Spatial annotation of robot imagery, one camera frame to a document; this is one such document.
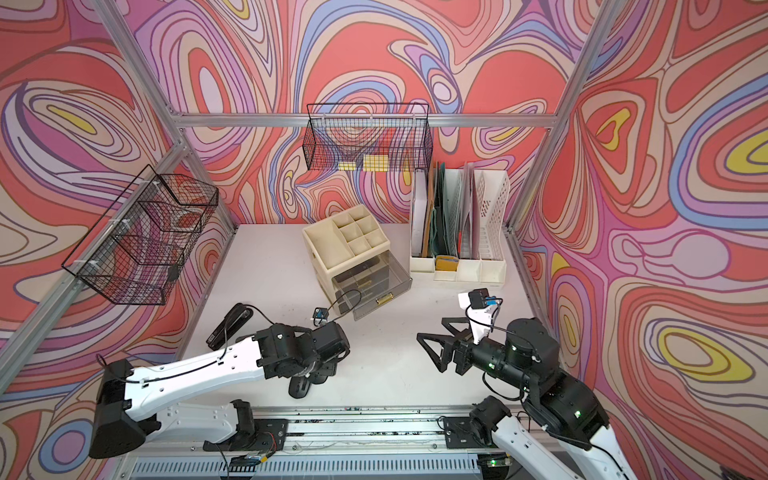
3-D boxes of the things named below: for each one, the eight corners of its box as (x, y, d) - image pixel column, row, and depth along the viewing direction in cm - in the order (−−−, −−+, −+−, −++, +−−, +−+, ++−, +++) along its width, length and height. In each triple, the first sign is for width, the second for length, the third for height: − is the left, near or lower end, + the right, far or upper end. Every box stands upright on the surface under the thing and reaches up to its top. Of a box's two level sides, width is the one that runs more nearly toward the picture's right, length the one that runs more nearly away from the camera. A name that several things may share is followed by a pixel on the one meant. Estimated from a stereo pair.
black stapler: (208, 347, 90) (199, 339, 86) (246, 309, 99) (240, 301, 94) (215, 352, 89) (206, 345, 85) (253, 314, 98) (247, 305, 93)
